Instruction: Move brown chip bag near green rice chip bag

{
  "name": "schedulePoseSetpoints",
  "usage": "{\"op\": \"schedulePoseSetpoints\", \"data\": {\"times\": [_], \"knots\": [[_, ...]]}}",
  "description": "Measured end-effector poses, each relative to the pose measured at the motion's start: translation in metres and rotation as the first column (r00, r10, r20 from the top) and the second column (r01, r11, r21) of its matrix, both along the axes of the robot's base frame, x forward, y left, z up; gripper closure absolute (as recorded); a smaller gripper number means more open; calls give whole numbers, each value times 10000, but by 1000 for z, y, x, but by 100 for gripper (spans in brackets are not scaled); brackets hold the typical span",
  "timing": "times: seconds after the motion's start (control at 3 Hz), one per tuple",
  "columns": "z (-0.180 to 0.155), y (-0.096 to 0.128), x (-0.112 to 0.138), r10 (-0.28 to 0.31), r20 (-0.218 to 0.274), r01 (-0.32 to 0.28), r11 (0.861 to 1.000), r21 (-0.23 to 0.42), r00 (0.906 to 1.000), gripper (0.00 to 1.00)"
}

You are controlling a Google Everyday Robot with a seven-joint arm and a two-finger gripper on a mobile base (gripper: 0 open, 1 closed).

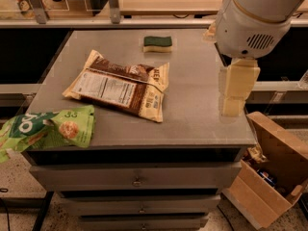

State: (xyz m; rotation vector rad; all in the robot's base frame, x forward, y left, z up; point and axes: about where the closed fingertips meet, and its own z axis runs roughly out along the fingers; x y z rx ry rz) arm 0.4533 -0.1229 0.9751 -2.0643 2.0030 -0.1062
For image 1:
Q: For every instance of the cardboard box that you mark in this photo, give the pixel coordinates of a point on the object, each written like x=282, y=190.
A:
x=286, y=159

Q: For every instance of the blue item in box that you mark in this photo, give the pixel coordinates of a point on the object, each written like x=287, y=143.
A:
x=267, y=177

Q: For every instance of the grey metal bracket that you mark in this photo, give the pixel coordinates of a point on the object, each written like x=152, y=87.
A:
x=40, y=14
x=114, y=11

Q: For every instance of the middle drawer knob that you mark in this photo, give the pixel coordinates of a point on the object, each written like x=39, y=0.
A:
x=141, y=211

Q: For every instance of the brown chip bag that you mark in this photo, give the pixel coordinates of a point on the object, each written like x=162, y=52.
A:
x=136, y=89

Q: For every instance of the grey metal bracket right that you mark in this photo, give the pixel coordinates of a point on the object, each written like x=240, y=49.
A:
x=114, y=11

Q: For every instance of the grey metal bracket left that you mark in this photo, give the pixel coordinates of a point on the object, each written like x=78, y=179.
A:
x=40, y=14

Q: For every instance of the green yellow sponge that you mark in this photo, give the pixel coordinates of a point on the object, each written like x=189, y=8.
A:
x=157, y=44

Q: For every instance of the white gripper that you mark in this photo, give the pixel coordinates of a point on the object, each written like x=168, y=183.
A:
x=245, y=33

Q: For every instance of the grey drawer cabinet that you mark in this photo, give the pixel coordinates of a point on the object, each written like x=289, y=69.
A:
x=184, y=162

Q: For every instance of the top drawer knob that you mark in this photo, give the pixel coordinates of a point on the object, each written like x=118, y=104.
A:
x=137, y=182

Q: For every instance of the colourful package on shelf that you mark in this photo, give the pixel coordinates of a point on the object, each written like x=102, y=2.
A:
x=25, y=8

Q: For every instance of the green rice chip bag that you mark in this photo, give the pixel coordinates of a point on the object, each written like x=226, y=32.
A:
x=46, y=130

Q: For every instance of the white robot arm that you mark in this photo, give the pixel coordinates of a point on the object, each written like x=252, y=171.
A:
x=244, y=31

